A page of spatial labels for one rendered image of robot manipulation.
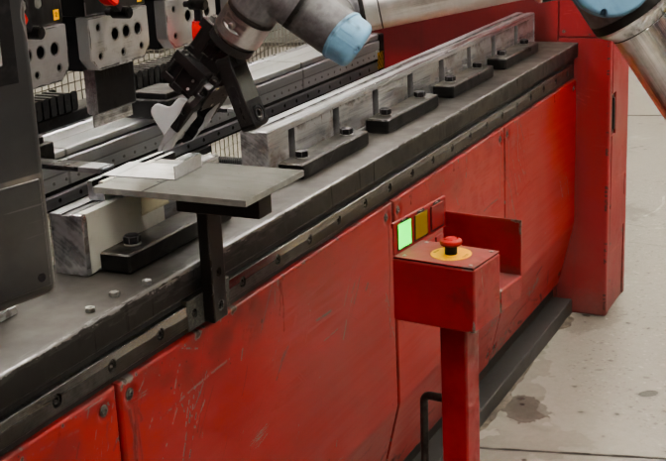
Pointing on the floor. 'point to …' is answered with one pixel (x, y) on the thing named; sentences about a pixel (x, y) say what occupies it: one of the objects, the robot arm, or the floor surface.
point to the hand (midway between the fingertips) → (178, 144)
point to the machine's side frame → (600, 287)
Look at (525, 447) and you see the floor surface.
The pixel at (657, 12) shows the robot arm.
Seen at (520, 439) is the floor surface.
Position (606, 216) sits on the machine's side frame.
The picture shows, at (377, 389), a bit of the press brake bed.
